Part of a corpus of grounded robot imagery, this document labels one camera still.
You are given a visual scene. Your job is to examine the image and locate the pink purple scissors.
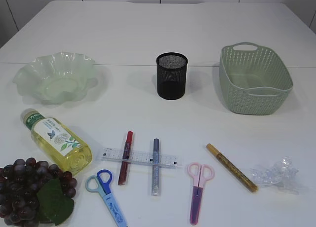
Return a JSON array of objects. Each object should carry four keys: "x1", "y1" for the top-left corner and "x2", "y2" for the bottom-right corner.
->
[{"x1": 187, "y1": 162, "x2": 215, "y2": 226}]

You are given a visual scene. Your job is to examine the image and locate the jasmine tea bottle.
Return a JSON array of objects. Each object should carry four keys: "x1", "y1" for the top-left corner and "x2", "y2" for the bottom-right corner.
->
[{"x1": 21, "y1": 109, "x2": 93, "y2": 175}]

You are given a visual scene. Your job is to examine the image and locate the clear plastic sheet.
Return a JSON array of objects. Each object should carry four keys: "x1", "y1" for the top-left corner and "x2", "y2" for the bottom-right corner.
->
[{"x1": 249, "y1": 156, "x2": 306, "y2": 195}]

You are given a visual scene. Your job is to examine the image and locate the purple grape bunch with leaf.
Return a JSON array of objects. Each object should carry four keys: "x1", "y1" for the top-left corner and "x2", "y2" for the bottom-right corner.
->
[{"x1": 0, "y1": 157, "x2": 78, "y2": 227}]

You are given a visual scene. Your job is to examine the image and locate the black mesh pen holder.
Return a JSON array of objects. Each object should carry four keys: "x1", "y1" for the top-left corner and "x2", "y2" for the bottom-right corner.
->
[{"x1": 156, "y1": 52, "x2": 188, "y2": 100}]

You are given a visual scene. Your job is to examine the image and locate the clear plastic ruler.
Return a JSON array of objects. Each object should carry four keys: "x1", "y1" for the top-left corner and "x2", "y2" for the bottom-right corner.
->
[{"x1": 101, "y1": 148, "x2": 181, "y2": 169}]

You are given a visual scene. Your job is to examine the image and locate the silver glitter pen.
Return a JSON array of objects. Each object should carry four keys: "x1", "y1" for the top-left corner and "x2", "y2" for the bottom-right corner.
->
[{"x1": 151, "y1": 138, "x2": 160, "y2": 196}]

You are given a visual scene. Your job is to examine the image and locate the red glitter pen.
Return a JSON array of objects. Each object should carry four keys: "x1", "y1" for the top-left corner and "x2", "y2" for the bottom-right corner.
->
[{"x1": 118, "y1": 131, "x2": 133, "y2": 186}]

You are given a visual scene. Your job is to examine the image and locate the gold glitter pen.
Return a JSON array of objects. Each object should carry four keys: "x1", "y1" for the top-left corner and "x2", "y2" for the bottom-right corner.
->
[{"x1": 206, "y1": 144, "x2": 258, "y2": 192}]

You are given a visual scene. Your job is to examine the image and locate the green plastic woven basket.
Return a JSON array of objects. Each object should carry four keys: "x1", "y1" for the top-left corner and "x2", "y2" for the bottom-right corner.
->
[{"x1": 219, "y1": 42, "x2": 293, "y2": 115}]

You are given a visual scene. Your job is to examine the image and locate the green wavy glass plate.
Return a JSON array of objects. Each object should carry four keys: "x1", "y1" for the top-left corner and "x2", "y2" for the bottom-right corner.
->
[{"x1": 13, "y1": 52, "x2": 98, "y2": 105}]

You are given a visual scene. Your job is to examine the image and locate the blue scissors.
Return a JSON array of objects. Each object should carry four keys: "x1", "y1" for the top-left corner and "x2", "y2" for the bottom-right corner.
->
[{"x1": 85, "y1": 169, "x2": 128, "y2": 227}]

